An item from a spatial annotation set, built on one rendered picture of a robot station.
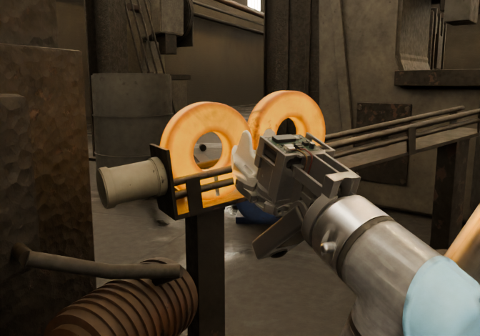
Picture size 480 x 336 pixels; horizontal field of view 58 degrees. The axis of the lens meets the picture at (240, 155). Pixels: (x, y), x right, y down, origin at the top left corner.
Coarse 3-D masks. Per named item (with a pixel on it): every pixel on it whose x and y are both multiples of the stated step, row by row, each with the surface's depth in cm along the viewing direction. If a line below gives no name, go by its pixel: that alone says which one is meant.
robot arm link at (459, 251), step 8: (472, 216) 43; (472, 224) 42; (464, 232) 43; (472, 232) 42; (456, 240) 44; (464, 240) 42; (472, 240) 41; (456, 248) 43; (464, 248) 42; (472, 248) 41; (448, 256) 44; (456, 256) 43; (464, 256) 42; (472, 256) 41; (456, 264) 43; (464, 264) 42; (472, 264) 41; (472, 272) 41
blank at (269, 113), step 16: (272, 96) 73; (288, 96) 73; (304, 96) 75; (256, 112) 72; (272, 112) 72; (288, 112) 74; (304, 112) 76; (320, 112) 78; (256, 128) 71; (272, 128) 73; (304, 128) 77; (320, 128) 78; (256, 144) 72
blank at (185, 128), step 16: (192, 112) 65; (208, 112) 66; (224, 112) 68; (176, 128) 64; (192, 128) 65; (208, 128) 67; (224, 128) 68; (240, 128) 70; (160, 144) 66; (176, 144) 64; (192, 144) 66; (224, 144) 71; (176, 160) 65; (192, 160) 66; (224, 160) 70; (176, 176) 65; (224, 176) 69; (208, 192) 68; (224, 192) 70
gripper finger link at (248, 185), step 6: (234, 168) 55; (240, 168) 54; (234, 174) 54; (240, 174) 53; (234, 180) 54; (240, 180) 52; (246, 180) 52; (252, 180) 52; (240, 186) 52; (246, 186) 51; (252, 186) 51; (240, 192) 52; (246, 192) 51; (252, 192) 50; (252, 198) 50; (258, 198) 50
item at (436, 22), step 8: (432, 8) 601; (432, 16) 593; (440, 16) 645; (432, 24) 596; (440, 24) 682; (432, 32) 600; (440, 32) 692; (432, 40) 607; (440, 40) 654; (432, 48) 608; (440, 48) 664; (432, 56) 610; (440, 56) 675; (432, 64) 611; (440, 64) 685
